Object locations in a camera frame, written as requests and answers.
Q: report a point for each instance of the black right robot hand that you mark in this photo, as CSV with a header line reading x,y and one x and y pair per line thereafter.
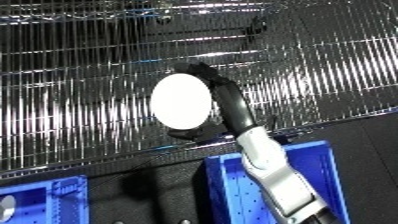
x,y
234,106

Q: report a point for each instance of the pale right robot arm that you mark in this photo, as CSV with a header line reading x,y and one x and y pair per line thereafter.
x,y
278,176

